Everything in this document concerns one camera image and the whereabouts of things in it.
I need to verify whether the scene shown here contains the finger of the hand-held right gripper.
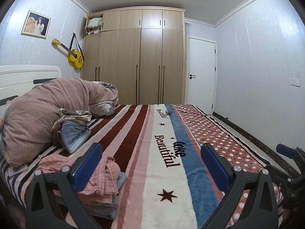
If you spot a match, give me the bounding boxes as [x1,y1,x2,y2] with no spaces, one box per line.
[265,164,296,191]
[276,144,305,170]

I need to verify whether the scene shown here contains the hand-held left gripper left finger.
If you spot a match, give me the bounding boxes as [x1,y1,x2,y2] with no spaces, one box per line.
[25,143,103,229]

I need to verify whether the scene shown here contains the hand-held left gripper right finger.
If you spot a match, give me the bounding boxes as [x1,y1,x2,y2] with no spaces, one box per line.
[201,143,279,229]

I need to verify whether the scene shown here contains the pink checked pants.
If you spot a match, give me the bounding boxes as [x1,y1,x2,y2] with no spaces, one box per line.
[77,156,121,197]

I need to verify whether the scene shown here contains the light pink garment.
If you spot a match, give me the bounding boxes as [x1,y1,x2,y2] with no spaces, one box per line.
[38,154,83,173]

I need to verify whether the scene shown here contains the blue denim cloth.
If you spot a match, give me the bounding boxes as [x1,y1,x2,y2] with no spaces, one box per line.
[57,120,92,154]

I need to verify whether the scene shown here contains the grey-blue cloth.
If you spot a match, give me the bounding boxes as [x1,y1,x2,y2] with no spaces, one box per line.
[81,172,127,220]

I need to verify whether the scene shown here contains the striped dotted printed blanket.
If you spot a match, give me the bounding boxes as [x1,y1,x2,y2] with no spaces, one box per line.
[0,104,284,229]

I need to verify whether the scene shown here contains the small white flat object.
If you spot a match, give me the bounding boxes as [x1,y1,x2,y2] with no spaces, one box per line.
[7,166,27,173]

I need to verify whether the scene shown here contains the pink quilt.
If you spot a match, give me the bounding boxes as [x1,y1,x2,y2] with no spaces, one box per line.
[2,77,119,167]

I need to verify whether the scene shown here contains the white door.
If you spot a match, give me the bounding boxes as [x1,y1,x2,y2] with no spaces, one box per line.
[186,37,217,115]

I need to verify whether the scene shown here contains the yellow guitar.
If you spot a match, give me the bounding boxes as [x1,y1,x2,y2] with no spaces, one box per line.
[52,38,84,68]

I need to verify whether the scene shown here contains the white headboard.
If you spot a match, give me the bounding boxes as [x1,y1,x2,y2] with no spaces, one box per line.
[0,65,61,108]

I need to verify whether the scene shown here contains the wooden wardrobe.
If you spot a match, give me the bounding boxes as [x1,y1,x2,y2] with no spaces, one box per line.
[81,8,187,105]

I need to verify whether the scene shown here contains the folded light bedding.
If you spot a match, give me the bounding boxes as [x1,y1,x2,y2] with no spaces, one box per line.
[88,18,103,28]

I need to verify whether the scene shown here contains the framed photo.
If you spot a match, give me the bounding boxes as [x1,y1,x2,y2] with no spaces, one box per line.
[21,10,51,39]

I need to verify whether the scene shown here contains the black guitar strap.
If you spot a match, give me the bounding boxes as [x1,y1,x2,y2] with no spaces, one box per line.
[69,32,84,60]

